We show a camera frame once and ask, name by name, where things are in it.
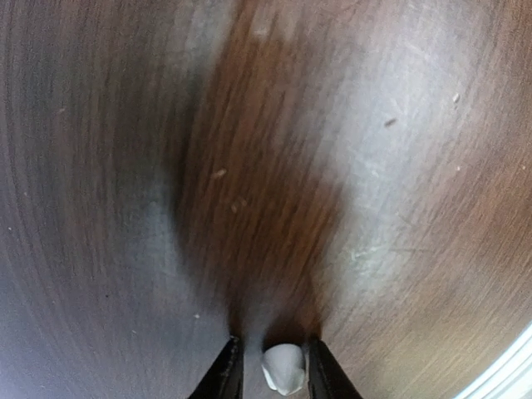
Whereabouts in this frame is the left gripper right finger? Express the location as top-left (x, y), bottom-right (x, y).
top-left (308, 337), bottom-right (362, 399)

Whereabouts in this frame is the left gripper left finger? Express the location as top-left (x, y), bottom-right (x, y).
top-left (189, 336), bottom-right (244, 399)

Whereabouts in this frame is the white earbud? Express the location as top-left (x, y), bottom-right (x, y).
top-left (261, 343), bottom-right (306, 397)

